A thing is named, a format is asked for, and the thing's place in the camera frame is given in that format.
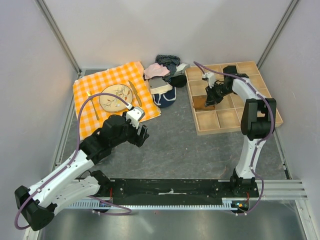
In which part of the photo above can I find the white grey underwear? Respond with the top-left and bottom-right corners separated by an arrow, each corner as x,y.
173,63 -> 190,77

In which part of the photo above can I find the striped dark underwear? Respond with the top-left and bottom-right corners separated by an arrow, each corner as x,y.
155,54 -> 181,73

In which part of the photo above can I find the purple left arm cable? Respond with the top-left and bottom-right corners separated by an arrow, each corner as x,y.
14,92 -> 133,230

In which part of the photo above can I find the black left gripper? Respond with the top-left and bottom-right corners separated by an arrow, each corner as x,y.
110,111 -> 149,148

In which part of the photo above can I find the pink underwear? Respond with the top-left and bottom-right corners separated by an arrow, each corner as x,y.
143,63 -> 170,80

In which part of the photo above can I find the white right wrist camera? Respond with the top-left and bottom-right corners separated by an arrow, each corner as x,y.
202,72 -> 216,88

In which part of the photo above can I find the wooden compartment tray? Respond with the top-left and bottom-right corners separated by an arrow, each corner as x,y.
185,61 -> 271,136

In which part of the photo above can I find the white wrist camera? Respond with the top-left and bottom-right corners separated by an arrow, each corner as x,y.
202,72 -> 216,88
125,106 -> 145,129

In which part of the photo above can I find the grey cable duct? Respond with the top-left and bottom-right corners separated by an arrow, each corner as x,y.
67,198 -> 245,211

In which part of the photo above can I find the black underwear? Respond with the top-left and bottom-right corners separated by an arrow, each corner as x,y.
169,74 -> 187,88

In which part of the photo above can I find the navy blue underwear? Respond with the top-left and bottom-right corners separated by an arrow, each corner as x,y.
152,87 -> 177,108

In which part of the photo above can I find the gold fork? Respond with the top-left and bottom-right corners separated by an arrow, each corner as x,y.
86,91 -> 100,121

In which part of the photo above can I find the beige floral plate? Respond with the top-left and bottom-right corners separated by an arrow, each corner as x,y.
99,84 -> 133,113

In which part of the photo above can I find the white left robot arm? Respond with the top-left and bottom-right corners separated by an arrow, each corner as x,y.
14,107 -> 149,231

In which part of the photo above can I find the brown underwear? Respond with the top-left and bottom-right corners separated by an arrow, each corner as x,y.
192,95 -> 216,111

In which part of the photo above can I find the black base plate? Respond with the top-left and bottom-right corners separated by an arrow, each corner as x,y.
94,178 -> 259,206

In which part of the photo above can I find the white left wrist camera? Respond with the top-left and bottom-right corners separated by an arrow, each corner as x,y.
125,106 -> 145,129

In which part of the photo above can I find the gold knife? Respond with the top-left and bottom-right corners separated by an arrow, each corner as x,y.
128,81 -> 142,107

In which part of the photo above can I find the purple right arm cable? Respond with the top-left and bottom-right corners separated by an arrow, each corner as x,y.
193,61 -> 276,216

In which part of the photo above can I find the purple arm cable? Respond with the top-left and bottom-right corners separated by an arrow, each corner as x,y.
193,61 -> 276,216
14,92 -> 133,230

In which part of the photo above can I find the grey beige underwear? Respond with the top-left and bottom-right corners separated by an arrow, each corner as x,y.
148,77 -> 173,95

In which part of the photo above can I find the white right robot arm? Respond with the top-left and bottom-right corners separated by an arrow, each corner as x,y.
202,66 -> 277,197

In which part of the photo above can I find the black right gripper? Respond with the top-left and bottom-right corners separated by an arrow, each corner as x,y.
205,82 -> 234,107

